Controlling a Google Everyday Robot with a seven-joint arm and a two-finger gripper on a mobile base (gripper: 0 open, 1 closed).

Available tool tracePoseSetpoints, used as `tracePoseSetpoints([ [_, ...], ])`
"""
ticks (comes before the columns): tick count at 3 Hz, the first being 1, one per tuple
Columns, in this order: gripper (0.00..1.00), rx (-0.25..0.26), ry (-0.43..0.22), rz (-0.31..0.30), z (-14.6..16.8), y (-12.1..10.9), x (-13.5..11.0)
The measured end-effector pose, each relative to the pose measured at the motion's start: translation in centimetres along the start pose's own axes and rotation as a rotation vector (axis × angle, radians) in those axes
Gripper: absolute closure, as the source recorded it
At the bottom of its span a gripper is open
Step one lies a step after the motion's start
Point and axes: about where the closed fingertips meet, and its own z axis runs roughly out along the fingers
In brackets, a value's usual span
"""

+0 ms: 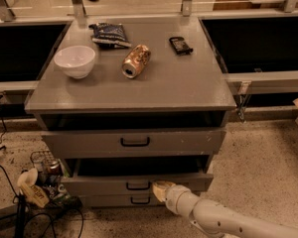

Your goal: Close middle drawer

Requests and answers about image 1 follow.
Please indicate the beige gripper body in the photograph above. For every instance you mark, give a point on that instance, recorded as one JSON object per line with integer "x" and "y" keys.
{"x": 173, "y": 194}

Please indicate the grey drawer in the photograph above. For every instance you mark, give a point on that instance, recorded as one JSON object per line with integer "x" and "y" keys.
{"x": 120, "y": 200}
{"x": 81, "y": 144}
{"x": 118, "y": 176}

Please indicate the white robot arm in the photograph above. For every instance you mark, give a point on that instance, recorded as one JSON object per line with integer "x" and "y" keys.
{"x": 214, "y": 219}

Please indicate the grey bottom drawer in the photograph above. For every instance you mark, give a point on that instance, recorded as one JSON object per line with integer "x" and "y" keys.
{"x": 120, "y": 200}

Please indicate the grey top drawer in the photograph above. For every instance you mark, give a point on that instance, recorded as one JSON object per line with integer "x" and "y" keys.
{"x": 81, "y": 144}

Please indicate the grey drawer cabinet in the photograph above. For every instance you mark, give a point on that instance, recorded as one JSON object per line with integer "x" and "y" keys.
{"x": 172, "y": 92}

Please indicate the crushed copper soda can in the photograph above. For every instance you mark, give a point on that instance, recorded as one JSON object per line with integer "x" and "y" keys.
{"x": 136, "y": 61}

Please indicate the beige bottle on floor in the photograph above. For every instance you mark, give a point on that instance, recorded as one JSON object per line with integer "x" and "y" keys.
{"x": 33, "y": 193}

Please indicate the black snack bar packet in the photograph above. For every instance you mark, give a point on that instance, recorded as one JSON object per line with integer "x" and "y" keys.
{"x": 180, "y": 46}

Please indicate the white bowl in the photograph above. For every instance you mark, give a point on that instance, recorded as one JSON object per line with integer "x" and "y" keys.
{"x": 75, "y": 61}

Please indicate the wire basket with jars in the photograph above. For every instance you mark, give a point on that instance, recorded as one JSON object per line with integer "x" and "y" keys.
{"x": 50, "y": 173}

